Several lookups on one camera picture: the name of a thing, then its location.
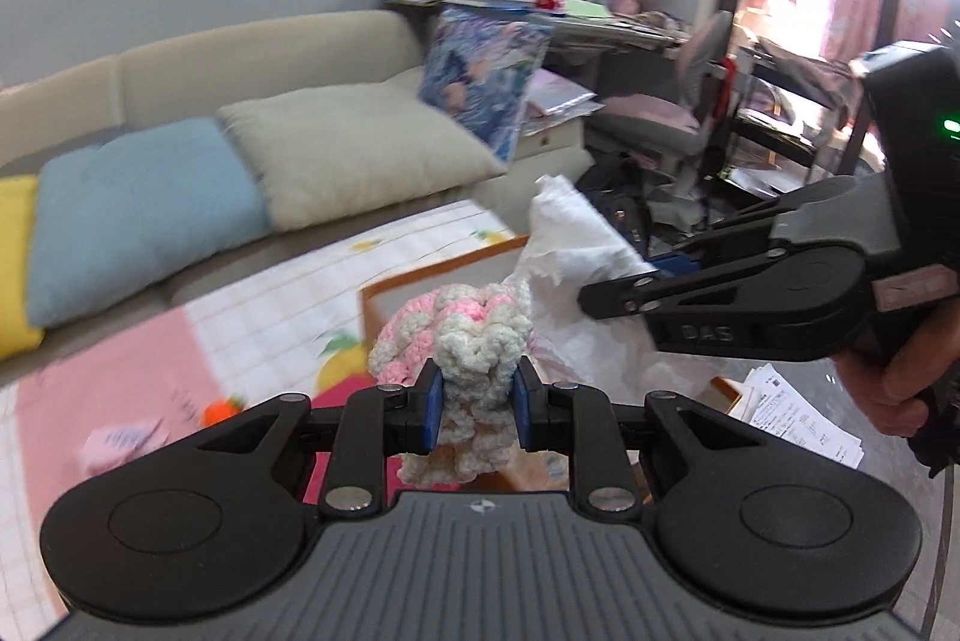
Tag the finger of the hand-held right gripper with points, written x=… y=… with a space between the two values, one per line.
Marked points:
x=750 y=228
x=675 y=292

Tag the lemon print checked tablecloth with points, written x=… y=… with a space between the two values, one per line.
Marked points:
x=247 y=326

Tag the black backpack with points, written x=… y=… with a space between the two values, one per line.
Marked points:
x=611 y=198

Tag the pink curtain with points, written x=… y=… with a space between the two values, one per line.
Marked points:
x=847 y=3

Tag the beige pillow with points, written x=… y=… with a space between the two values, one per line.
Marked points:
x=360 y=153

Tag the blue printed figure pillow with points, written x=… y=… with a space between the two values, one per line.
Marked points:
x=480 y=78

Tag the orange cardboard box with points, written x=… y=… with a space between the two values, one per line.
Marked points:
x=540 y=472

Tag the grey study desk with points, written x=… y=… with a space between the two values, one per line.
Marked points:
x=615 y=29

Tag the pink white crocheted scrunchie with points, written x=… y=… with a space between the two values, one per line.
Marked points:
x=480 y=341

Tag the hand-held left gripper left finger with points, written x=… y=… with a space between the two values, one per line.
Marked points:
x=429 y=408

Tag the pink grey desk chair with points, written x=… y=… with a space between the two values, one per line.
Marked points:
x=660 y=123

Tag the person's right hand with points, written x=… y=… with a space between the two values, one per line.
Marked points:
x=900 y=378

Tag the purple plastic folder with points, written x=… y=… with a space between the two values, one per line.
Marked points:
x=559 y=97

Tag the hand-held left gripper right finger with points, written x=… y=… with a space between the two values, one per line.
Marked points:
x=526 y=408

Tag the red cloth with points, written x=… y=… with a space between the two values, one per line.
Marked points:
x=726 y=86

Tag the orange and red crocheted toy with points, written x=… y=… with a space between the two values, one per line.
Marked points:
x=221 y=412

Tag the yellow pillow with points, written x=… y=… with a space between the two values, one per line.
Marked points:
x=15 y=266

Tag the beige sofa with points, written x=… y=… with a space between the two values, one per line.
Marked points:
x=300 y=56

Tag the white paper receipts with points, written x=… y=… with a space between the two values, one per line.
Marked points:
x=802 y=416

